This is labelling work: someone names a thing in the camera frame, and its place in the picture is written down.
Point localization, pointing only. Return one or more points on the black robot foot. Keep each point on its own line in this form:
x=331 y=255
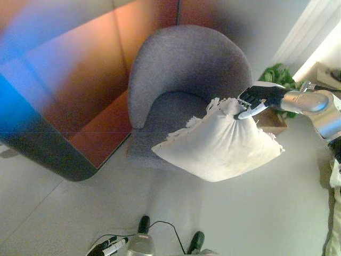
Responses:
x=196 y=241
x=144 y=225

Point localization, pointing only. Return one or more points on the black left robot foot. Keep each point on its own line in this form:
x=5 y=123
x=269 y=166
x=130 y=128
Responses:
x=144 y=225

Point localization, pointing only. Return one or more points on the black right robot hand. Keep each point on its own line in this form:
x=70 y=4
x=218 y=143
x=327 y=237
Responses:
x=262 y=94

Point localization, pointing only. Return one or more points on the black right robot foot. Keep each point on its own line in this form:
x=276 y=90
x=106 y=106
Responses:
x=196 y=241

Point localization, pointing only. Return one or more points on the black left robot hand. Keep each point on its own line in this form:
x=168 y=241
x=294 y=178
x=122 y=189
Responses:
x=102 y=248

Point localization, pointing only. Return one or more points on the silver right robot leg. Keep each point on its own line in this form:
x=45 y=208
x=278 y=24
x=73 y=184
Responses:
x=210 y=252

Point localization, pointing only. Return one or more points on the white crumpled bedding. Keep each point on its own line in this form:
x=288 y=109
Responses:
x=336 y=173

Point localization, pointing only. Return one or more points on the green leafy potted plant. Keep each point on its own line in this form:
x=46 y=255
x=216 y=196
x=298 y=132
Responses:
x=277 y=74

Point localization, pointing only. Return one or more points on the silver robot leg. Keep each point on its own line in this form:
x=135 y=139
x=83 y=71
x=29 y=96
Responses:
x=210 y=252
x=141 y=245

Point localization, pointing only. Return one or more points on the wooden planter box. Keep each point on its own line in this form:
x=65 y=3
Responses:
x=274 y=125

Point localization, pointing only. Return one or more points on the orange wooden cabinet dark edge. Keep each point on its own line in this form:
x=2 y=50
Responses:
x=88 y=88

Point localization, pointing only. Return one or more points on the grey upholstered tub armchair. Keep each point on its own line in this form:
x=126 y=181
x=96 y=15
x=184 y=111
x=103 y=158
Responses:
x=186 y=61

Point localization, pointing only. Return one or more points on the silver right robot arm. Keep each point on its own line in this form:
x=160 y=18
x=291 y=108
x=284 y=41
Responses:
x=309 y=104

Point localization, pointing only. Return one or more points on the white fringed pillow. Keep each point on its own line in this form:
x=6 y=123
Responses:
x=221 y=152

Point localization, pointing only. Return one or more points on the silver left robot leg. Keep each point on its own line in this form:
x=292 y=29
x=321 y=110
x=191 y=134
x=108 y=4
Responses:
x=141 y=245

